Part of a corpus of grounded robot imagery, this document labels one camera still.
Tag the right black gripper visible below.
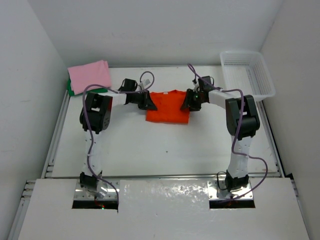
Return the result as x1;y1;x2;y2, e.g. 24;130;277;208
181;89;206;112

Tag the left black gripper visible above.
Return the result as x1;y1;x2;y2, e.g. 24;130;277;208
130;90;157;112

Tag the orange t shirt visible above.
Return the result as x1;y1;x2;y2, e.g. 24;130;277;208
145;89;190;124

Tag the pink t shirt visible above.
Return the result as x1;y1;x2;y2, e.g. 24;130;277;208
67;60;112;95

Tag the green t shirt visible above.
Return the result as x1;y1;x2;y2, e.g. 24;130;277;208
67;78;108;97

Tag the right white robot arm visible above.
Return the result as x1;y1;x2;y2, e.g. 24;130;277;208
180;76;260;192

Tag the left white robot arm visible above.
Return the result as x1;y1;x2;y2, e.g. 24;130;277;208
79;78;157;193

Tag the white plastic basket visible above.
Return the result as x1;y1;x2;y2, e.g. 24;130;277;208
220;50;276;102

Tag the white front cover panel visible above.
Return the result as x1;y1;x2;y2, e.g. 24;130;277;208
19;178;309;240

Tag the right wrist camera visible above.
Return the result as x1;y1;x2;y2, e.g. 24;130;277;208
192;76;215;92

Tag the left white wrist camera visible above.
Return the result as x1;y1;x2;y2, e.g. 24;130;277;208
139;79;152;90

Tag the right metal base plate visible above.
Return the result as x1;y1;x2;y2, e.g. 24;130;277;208
207;178;254;202

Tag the metal base plate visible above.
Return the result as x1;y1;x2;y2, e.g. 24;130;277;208
207;178;254;202
73;179;120;201

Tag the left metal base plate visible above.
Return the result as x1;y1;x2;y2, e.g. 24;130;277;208
73;179;120;201

